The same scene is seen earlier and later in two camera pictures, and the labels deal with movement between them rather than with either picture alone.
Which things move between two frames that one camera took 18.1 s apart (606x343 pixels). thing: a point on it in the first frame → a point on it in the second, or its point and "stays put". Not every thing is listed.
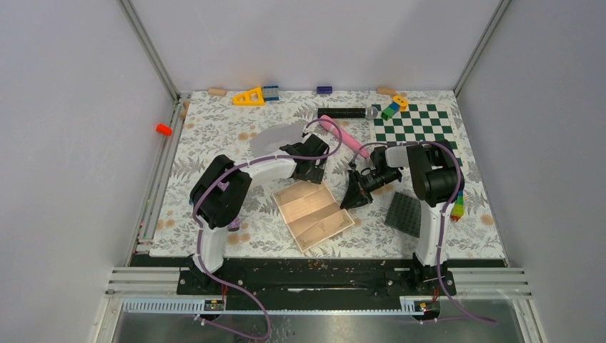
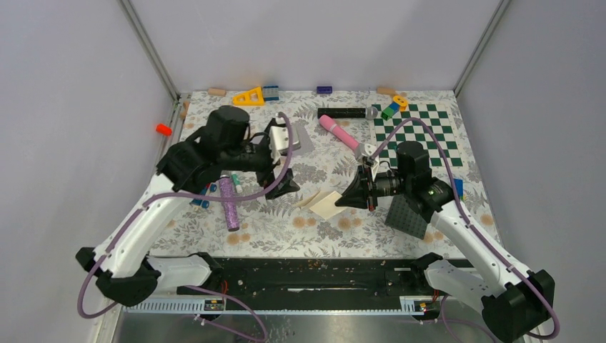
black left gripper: [314, 175] → [286, 184]
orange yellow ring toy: [401, 101] stays put
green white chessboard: [418, 123] stays put
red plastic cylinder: [164, 129] stays put
